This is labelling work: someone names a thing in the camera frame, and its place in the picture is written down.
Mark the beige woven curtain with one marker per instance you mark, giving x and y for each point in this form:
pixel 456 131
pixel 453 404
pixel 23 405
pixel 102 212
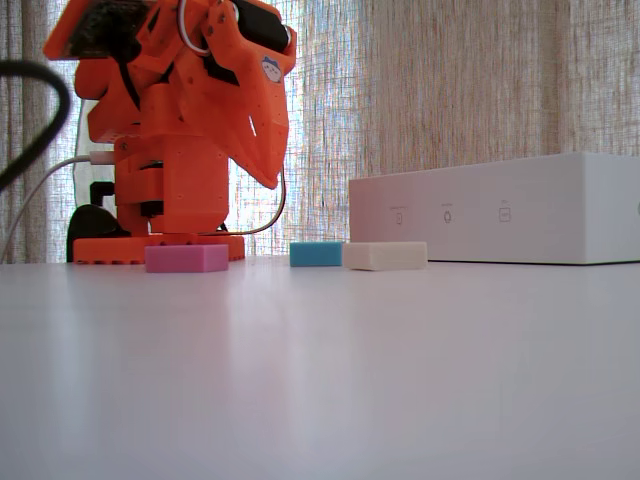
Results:
pixel 450 85

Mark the wrist camera with orange mount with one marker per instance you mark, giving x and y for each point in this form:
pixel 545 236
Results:
pixel 105 25

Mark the pink foam cuboid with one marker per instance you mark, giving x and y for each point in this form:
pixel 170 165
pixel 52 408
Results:
pixel 185 259

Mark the white cardboard box bin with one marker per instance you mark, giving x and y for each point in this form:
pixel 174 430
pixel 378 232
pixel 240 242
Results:
pixel 500 215

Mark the black table clamp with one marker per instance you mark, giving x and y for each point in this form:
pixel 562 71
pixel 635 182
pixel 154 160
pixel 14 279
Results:
pixel 90 225

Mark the blue foam cuboid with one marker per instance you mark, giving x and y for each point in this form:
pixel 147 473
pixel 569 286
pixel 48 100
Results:
pixel 315 254

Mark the orange gripper black motor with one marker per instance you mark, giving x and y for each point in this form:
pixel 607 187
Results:
pixel 264 107

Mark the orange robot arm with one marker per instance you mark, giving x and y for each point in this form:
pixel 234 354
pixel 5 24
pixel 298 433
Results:
pixel 170 175

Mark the white foam cuboid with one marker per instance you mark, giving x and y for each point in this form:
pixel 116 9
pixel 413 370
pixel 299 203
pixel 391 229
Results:
pixel 385 256

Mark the orange robot base plate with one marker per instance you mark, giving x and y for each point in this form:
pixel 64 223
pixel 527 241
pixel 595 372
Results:
pixel 110 250

